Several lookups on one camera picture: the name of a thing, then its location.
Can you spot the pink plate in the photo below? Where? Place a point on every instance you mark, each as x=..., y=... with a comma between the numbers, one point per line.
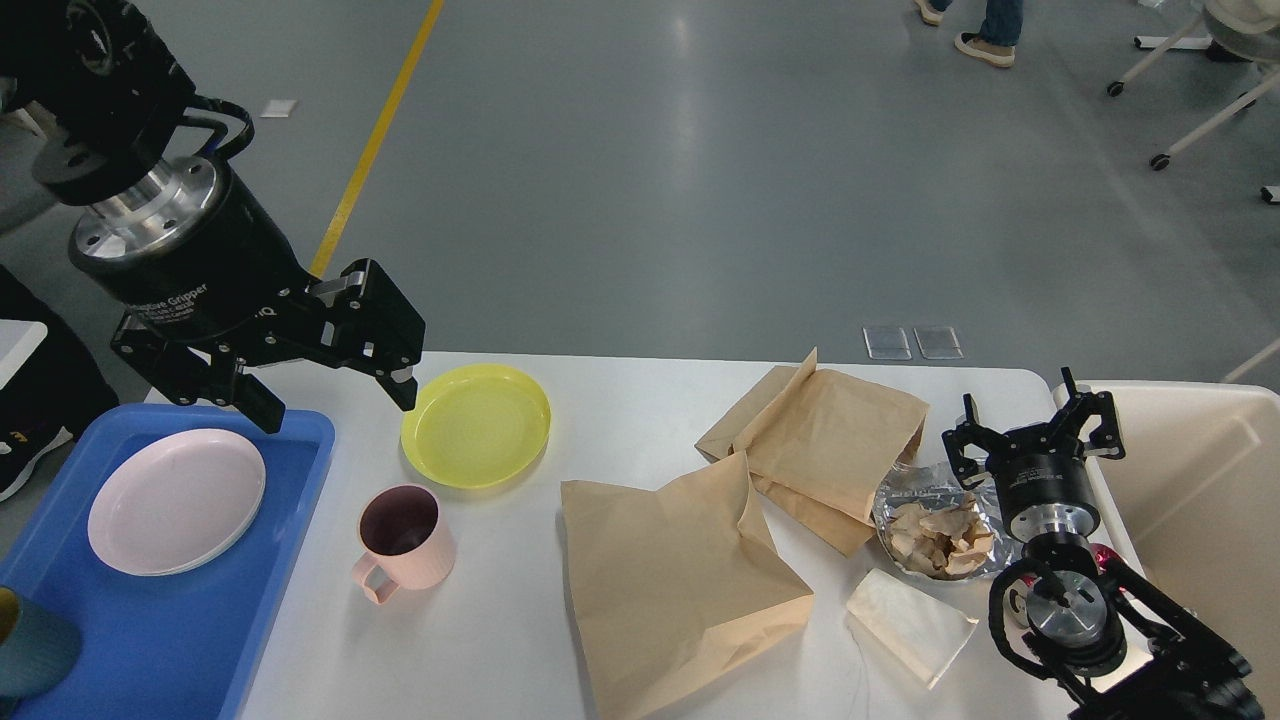
x=177, y=503

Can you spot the large brown paper bag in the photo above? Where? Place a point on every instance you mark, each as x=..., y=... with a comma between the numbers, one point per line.
x=672, y=588

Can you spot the foil tray with crumpled paper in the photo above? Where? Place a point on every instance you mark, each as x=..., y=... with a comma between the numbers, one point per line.
x=934, y=528

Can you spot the person in black clothes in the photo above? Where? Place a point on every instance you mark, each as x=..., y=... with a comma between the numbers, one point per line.
x=53, y=398

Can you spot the clear floor plate left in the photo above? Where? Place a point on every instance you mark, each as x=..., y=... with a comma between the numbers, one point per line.
x=887, y=343

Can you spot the green ribbed mug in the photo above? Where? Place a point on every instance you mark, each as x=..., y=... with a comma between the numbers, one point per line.
x=38, y=647

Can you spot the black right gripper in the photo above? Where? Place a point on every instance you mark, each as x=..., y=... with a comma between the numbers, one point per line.
x=1039, y=473

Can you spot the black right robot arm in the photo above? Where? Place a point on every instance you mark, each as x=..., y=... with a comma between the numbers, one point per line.
x=1072, y=611

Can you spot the blue plastic tray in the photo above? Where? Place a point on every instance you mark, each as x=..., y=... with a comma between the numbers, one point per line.
x=179, y=647

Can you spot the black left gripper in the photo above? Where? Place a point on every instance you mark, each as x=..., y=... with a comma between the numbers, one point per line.
x=200, y=260

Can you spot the clear floor plate right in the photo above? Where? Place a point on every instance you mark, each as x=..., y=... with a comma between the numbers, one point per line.
x=938, y=342

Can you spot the clear floor plate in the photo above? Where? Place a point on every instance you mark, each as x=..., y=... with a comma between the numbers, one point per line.
x=938, y=342
x=887, y=343

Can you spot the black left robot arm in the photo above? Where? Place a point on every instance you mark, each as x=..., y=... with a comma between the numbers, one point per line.
x=123, y=108

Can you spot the rear brown paper bag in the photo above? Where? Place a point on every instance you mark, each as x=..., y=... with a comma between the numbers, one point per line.
x=819, y=442

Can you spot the white side table corner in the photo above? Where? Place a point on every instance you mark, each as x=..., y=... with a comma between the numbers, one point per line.
x=19, y=341

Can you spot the red object under arm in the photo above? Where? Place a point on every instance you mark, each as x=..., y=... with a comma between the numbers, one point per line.
x=1106, y=558

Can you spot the beige plastic bin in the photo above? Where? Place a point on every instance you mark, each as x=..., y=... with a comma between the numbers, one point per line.
x=1198, y=495

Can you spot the white chair base right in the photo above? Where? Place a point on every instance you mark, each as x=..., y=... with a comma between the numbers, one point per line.
x=1188, y=87

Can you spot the white paper napkin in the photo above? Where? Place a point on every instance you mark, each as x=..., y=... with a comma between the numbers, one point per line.
x=924, y=633

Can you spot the pink ribbed mug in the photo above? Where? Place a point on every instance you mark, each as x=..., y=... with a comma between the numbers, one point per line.
x=407, y=543

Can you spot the yellow plastic plate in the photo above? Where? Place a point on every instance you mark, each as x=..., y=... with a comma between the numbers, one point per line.
x=476, y=426

